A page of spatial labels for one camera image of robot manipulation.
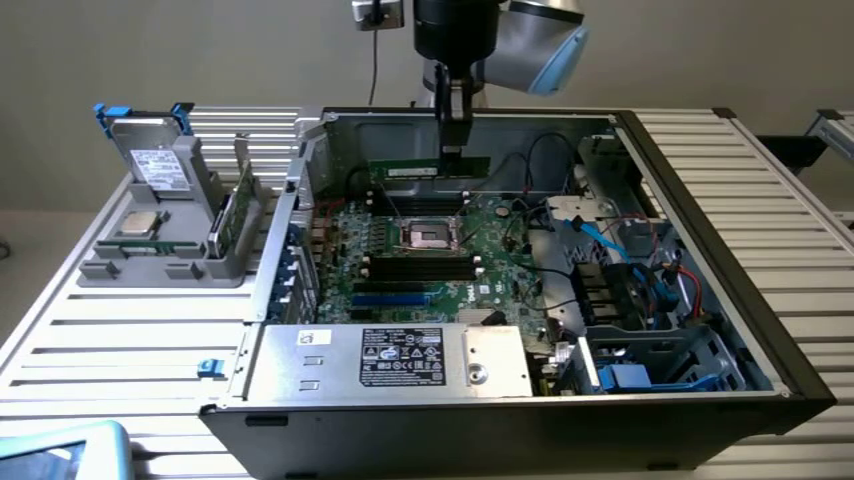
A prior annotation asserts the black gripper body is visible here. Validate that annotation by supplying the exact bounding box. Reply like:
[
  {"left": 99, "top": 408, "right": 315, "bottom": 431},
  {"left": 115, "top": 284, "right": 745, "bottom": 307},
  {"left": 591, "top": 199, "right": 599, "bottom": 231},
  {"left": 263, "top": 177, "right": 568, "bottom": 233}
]
[{"left": 411, "top": 0, "right": 503, "bottom": 65}]

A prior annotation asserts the green RAM stick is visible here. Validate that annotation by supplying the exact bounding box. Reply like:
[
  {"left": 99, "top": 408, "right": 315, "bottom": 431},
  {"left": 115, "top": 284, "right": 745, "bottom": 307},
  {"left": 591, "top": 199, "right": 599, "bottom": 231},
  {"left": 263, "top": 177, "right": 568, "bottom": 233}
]
[
  {"left": 367, "top": 156, "right": 492, "bottom": 181},
  {"left": 95, "top": 240, "right": 203, "bottom": 255}
]

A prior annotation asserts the black RAM slot bank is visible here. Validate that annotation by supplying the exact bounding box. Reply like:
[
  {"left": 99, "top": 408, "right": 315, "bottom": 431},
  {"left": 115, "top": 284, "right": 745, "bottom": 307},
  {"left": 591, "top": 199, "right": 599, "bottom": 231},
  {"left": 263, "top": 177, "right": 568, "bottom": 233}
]
[
  {"left": 368, "top": 191, "right": 470, "bottom": 217},
  {"left": 364, "top": 254, "right": 483, "bottom": 282}
]

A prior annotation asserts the CPU socket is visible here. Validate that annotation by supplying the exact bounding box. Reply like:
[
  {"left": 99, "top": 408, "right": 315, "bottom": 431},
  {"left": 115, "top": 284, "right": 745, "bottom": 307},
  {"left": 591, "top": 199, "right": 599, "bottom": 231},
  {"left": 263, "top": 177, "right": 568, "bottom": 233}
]
[{"left": 396, "top": 216, "right": 468, "bottom": 254}]

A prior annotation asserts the green motherboard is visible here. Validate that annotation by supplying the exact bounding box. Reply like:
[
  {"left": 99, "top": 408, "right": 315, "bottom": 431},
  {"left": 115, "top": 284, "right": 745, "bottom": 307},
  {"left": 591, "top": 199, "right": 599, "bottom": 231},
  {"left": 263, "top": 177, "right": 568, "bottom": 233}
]
[{"left": 311, "top": 192, "right": 559, "bottom": 354}]

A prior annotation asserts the black expansion slot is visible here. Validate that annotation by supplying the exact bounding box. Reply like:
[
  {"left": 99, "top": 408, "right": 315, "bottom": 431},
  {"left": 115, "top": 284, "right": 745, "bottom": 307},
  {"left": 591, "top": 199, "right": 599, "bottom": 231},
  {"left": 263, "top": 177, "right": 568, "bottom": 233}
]
[{"left": 350, "top": 281, "right": 436, "bottom": 295}]

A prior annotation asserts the blue expansion slot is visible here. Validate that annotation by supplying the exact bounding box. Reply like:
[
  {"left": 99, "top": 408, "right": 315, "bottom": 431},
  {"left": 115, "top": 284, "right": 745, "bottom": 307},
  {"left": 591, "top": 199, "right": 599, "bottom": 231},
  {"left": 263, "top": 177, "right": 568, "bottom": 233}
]
[{"left": 350, "top": 293, "right": 430, "bottom": 308}]

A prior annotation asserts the green graphics card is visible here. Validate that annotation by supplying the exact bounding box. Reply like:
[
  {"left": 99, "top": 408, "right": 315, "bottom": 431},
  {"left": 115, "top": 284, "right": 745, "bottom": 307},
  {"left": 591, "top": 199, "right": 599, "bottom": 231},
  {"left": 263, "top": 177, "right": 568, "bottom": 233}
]
[{"left": 207, "top": 131, "right": 260, "bottom": 252}]

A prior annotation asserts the black case fan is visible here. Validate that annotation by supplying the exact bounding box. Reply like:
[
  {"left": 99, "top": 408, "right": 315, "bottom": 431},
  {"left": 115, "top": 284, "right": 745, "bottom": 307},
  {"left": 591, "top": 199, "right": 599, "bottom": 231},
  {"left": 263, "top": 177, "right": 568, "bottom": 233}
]
[{"left": 571, "top": 261, "right": 670, "bottom": 329}]

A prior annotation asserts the silver hard disk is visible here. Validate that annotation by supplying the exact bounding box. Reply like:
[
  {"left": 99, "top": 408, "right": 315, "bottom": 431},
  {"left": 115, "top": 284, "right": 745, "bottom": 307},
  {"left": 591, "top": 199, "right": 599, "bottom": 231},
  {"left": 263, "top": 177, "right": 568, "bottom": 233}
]
[{"left": 108, "top": 116, "right": 193, "bottom": 194}]

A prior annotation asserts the silver power supply unit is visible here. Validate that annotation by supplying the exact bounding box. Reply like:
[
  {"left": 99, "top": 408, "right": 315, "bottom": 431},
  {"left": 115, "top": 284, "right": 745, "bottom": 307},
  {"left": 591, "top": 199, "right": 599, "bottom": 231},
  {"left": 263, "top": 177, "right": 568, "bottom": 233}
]
[{"left": 240, "top": 322, "right": 536, "bottom": 402}]

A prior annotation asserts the blue disk carrier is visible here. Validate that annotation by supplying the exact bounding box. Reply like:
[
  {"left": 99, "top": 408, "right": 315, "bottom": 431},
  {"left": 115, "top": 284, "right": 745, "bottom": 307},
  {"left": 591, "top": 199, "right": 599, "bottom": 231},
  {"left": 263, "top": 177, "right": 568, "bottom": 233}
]
[{"left": 92, "top": 101, "right": 196, "bottom": 137}]

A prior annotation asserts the black box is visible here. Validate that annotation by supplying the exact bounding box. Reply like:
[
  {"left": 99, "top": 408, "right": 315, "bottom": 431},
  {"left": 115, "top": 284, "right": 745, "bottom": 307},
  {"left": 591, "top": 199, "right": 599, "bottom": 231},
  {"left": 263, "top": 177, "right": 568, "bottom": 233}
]
[{"left": 755, "top": 133, "right": 827, "bottom": 175}]

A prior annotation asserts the silver CPU chip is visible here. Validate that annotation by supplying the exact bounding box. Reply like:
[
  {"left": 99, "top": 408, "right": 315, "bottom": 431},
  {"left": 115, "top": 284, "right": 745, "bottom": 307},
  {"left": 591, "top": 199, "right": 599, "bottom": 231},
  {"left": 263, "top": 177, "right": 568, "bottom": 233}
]
[{"left": 113, "top": 210, "right": 167, "bottom": 237}]

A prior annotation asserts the grey parts rack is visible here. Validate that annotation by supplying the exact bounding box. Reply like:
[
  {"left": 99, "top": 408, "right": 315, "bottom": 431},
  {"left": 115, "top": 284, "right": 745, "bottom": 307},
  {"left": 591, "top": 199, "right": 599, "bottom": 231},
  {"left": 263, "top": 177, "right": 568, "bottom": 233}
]
[{"left": 75, "top": 136, "right": 283, "bottom": 289}]

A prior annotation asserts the metal slat side table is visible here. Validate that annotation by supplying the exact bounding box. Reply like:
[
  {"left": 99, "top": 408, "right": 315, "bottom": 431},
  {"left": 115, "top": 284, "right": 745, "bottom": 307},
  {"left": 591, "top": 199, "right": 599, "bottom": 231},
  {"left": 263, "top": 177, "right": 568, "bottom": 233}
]
[{"left": 802, "top": 107, "right": 854, "bottom": 147}]

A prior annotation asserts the grey disk bay cage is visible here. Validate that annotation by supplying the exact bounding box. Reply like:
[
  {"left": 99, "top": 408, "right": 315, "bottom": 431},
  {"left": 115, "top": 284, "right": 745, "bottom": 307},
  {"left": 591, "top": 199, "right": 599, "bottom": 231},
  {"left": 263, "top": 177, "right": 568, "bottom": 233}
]
[{"left": 578, "top": 323, "right": 746, "bottom": 397}]

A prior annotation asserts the black open PC case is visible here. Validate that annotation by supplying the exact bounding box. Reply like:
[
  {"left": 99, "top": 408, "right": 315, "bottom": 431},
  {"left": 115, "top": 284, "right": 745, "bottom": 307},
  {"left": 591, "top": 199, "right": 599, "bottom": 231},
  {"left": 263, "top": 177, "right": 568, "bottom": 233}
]
[{"left": 197, "top": 105, "right": 839, "bottom": 480}]

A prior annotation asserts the teal framed tablet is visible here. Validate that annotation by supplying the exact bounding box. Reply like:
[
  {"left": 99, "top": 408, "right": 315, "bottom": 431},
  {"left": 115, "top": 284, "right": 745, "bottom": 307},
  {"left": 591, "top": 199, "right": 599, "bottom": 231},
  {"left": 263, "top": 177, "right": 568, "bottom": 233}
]
[{"left": 0, "top": 419, "right": 140, "bottom": 480}]

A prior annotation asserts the thin black camera cable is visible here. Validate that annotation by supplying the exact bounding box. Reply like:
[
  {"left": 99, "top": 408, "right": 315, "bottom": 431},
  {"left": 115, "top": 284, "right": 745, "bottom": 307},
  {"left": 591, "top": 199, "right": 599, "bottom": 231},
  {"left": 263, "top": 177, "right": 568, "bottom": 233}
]
[{"left": 367, "top": 28, "right": 383, "bottom": 107}]

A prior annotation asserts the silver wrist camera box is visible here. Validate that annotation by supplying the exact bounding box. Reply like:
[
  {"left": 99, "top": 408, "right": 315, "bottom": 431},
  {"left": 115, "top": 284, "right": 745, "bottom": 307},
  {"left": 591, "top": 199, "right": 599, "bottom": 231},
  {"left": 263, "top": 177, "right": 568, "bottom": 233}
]
[{"left": 350, "top": 0, "right": 407, "bottom": 33}]

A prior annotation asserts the silver optical drive bracket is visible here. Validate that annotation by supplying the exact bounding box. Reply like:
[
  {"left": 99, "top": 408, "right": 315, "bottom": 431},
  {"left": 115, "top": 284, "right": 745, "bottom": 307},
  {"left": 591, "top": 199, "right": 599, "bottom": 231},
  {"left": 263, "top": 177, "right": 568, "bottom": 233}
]
[{"left": 544, "top": 195, "right": 619, "bottom": 234}]

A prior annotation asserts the blue SATA wire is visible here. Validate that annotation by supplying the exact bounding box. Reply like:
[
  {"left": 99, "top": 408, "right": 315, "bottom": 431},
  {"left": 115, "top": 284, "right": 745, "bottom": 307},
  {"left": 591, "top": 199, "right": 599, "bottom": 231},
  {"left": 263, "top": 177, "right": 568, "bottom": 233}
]
[{"left": 562, "top": 213, "right": 634, "bottom": 265}]

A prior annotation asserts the red wire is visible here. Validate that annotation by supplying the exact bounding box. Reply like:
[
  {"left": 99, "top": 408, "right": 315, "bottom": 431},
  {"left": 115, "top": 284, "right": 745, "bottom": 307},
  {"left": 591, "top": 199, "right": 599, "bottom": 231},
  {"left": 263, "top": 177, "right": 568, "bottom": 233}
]
[{"left": 673, "top": 267, "right": 709, "bottom": 326}]

